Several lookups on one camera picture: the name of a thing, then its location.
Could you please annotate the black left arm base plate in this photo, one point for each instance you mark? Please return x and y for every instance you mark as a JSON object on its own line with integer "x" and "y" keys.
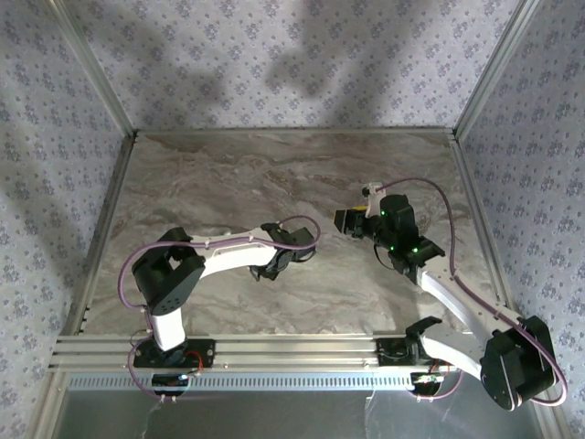
{"x": 203, "y": 350}

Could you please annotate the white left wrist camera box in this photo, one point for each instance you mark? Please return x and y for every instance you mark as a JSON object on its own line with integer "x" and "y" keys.
{"x": 372, "y": 194}

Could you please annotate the black controller board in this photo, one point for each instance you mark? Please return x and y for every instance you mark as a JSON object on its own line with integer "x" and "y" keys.
{"x": 169, "y": 382}
{"x": 426, "y": 382}

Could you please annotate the aluminium side frame rail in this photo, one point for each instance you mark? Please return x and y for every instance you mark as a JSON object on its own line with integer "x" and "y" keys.
{"x": 109, "y": 219}
{"x": 475, "y": 219}

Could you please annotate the black right controller board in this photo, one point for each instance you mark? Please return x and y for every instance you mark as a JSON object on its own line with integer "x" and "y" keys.
{"x": 426, "y": 382}

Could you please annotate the aluminium front frame rail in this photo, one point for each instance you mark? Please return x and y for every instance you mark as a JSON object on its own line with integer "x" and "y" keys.
{"x": 297, "y": 350}

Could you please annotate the shiny metal sheet panel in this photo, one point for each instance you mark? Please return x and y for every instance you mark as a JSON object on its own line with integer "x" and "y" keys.
{"x": 297, "y": 416}

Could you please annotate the aluminium frame corner post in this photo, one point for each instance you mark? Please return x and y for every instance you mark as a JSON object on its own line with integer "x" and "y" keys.
{"x": 96, "y": 73}
{"x": 498, "y": 68}

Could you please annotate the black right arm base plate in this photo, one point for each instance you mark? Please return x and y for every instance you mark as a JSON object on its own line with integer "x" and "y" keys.
{"x": 393, "y": 350}

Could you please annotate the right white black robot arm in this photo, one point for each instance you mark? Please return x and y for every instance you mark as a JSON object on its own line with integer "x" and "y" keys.
{"x": 448, "y": 292}

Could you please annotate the black left controller board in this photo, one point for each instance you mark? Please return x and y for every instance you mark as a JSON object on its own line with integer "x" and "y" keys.
{"x": 169, "y": 382}

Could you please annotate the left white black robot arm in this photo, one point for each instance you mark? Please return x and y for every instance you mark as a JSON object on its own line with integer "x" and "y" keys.
{"x": 228, "y": 256}

